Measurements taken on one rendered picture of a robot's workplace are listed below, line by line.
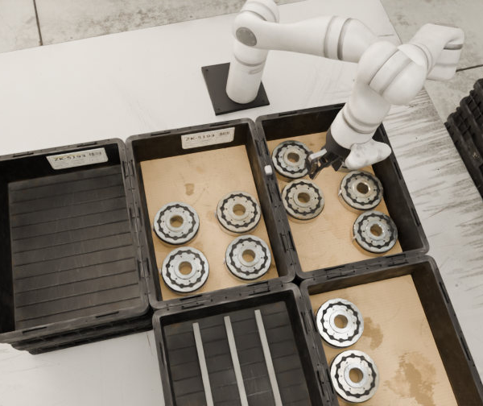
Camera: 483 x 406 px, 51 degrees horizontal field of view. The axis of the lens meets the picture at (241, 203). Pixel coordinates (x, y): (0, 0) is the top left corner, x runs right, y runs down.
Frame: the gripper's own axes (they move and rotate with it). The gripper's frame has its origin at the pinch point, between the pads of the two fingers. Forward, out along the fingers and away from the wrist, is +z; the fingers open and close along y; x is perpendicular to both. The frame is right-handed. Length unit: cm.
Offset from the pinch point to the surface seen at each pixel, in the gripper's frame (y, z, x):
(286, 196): 4.5, 13.4, -1.5
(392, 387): 2.8, 15.1, 45.2
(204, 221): 23.6, 18.7, -4.5
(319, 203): -1.6, 12.5, 3.1
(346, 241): -4.4, 15.0, 13.3
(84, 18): 12, 104, -152
